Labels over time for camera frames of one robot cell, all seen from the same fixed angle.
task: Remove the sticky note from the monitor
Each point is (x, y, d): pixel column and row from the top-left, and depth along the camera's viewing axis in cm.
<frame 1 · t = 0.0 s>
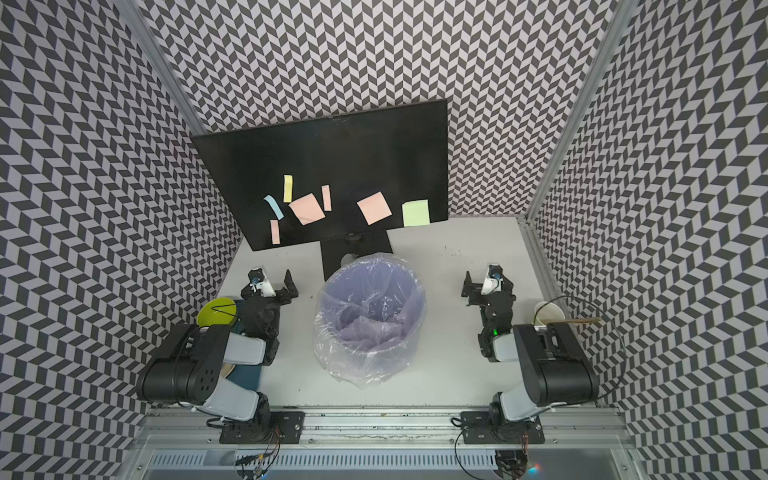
left hand: (273, 275, 90), fingers open
right hand: (482, 276, 91), fingers open
purple bin with plastic liner: (367, 315, 82), point 13 cm above the table
green square sticky note: (416, 213, 86), point 28 cm above the table
pink square sticky note right: (374, 208, 84), point 31 cm above the table
pink square sticky note left: (308, 209, 82), point 32 cm above the table
blue narrow sticky note: (274, 207, 80), point 33 cm above the table
pink narrow sticky note lower: (275, 233, 86), point 25 cm above the table
white paper cup: (548, 310, 88), point 8 cm above the table

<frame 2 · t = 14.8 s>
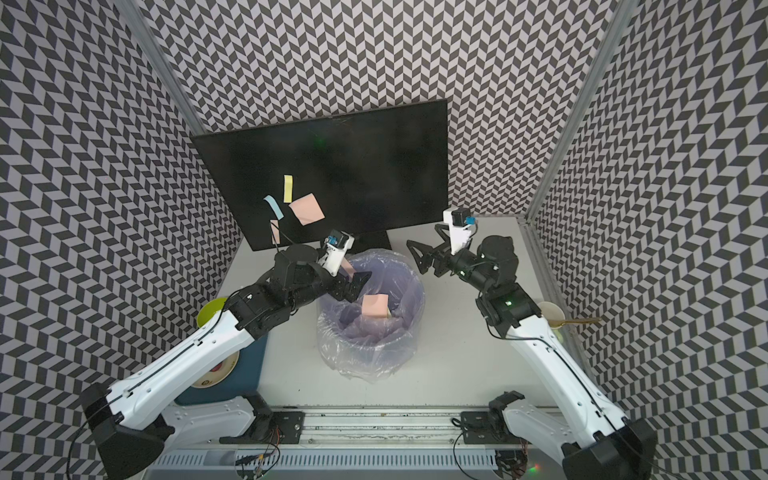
left hand: (352, 267, 71), fingers open
right hand: (421, 240, 68), fingers open
pink square sticky note right: (375, 305, 84), point 14 cm above the table
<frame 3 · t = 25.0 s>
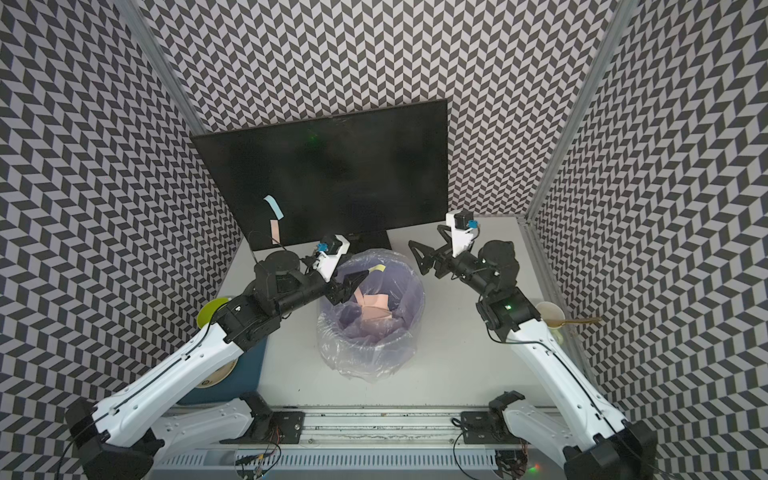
left hand: (355, 266, 67), fingers open
right hand: (424, 240, 68), fingers open
pink square sticky note left: (375, 306, 84), point 13 cm above the table
yellow narrow sticky note: (379, 267, 69), point 32 cm above the table
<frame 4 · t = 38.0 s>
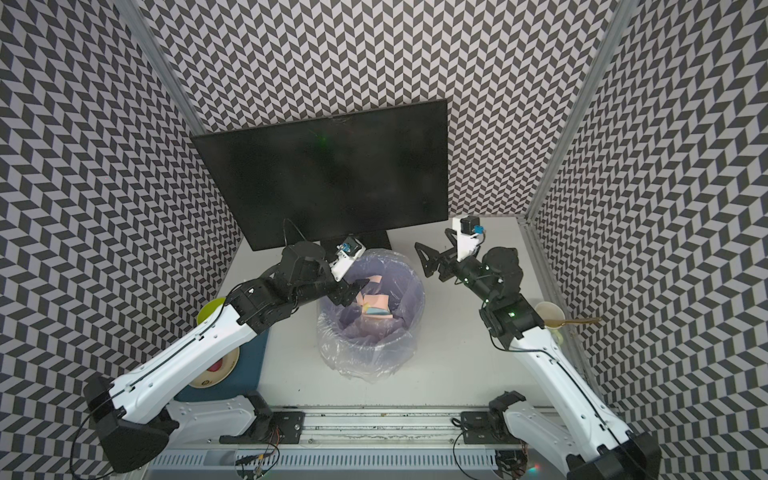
left hand: (351, 271, 71), fingers open
right hand: (431, 243, 68), fingers open
pink narrow sticky note lower: (375, 278, 74), point 27 cm above the table
